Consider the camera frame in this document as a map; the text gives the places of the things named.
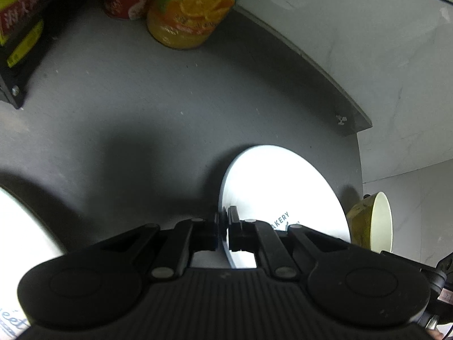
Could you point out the yellow-green bowl cream inside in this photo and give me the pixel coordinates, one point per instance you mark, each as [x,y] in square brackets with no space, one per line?
[380,219]

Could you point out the small white clip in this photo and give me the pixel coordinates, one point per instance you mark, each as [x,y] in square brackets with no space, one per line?
[342,119]

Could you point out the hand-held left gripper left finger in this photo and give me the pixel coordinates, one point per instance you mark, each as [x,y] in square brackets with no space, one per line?
[221,224]

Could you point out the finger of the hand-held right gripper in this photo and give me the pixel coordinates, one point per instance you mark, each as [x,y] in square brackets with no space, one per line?
[410,262]

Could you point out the white printed plate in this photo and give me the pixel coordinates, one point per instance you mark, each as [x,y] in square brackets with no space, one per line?
[276,184]
[21,237]

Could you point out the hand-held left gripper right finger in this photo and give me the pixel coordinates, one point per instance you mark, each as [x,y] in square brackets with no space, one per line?
[233,230]

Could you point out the orange juice bottle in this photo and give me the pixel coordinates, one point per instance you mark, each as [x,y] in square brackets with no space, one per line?
[187,17]

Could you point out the black storage rack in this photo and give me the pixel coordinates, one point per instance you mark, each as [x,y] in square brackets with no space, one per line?
[21,81]

